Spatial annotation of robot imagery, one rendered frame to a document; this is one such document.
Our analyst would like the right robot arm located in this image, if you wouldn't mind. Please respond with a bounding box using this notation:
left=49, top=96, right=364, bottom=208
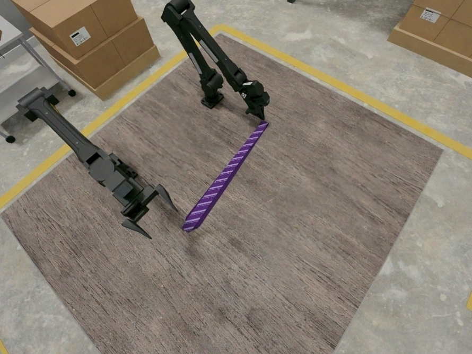
left=15, top=86, right=144, bottom=207

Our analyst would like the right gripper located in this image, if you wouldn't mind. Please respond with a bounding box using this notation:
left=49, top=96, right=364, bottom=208
left=121, top=184, right=178, bottom=239

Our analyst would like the purple striped necktie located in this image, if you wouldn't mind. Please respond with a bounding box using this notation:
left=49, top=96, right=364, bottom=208
left=182, top=120, right=269, bottom=233

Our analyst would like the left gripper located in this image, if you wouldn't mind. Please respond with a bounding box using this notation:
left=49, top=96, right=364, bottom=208
left=244, top=98, right=265, bottom=120

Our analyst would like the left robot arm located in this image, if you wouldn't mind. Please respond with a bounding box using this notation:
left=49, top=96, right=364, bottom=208
left=161, top=0, right=270, bottom=110

